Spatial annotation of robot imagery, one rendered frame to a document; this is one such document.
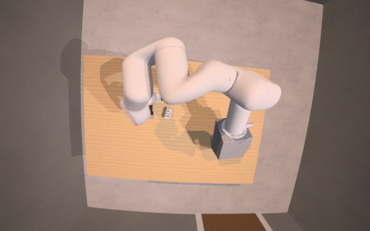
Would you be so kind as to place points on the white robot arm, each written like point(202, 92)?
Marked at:
point(247, 90)

